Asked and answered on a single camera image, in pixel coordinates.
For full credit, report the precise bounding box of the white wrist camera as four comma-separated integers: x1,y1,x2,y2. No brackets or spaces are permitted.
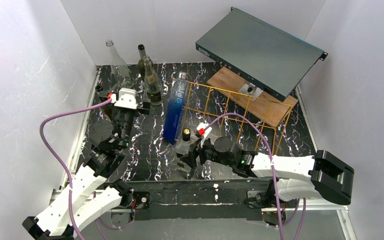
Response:
107,87,138,110
195,122,212,141

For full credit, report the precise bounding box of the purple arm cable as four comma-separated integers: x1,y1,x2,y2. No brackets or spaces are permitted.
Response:
208,112,307,240
39,98,113,240

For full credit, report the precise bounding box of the grey rack-mount network switch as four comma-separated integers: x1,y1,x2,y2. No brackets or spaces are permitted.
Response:
195,7,328,102

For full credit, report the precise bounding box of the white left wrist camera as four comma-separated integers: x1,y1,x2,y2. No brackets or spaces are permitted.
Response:
107,87,138,110

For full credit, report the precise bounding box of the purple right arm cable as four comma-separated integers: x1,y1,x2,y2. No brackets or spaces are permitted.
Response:
208,112,307,240

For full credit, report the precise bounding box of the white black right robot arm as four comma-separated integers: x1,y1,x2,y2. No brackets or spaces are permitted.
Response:
175,136,355,208

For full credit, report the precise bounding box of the blue tall glass bottle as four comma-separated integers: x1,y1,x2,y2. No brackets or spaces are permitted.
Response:
162,71,189,145

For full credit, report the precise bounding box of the green bottle near left wall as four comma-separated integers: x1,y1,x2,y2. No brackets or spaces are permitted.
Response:
94,85,117,122

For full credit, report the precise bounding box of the clear square liquor bottle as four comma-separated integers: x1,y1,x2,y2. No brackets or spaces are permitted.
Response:
175,128,197,173

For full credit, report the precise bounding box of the clear labelled wine bottle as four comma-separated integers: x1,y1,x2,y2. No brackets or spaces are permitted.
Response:
142,55,163,106

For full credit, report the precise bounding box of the grey metal bracket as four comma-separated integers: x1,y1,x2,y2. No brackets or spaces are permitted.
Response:
239,82,264,102

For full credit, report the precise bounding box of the aluminium frame rail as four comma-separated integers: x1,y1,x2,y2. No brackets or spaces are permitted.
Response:
41,66,359,240

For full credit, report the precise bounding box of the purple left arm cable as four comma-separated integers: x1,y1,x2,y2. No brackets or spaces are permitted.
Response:
39,98,113,240

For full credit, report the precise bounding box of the wooden board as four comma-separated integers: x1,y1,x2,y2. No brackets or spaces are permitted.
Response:
207,67,298,127

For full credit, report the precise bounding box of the dark green wine bottle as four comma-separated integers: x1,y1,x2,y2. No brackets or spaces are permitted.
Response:
137,44,146,79

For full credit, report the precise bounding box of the clear tall empty bottle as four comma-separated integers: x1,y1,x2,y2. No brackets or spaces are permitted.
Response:
105,39,134,89

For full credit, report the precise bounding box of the gold wire wine rack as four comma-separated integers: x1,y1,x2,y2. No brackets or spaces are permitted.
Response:
179,81,293,155

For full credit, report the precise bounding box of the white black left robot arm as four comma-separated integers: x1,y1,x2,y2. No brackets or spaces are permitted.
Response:
22,88,150,240

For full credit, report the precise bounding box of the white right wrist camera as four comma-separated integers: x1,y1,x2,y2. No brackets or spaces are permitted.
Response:
195,122,212,141

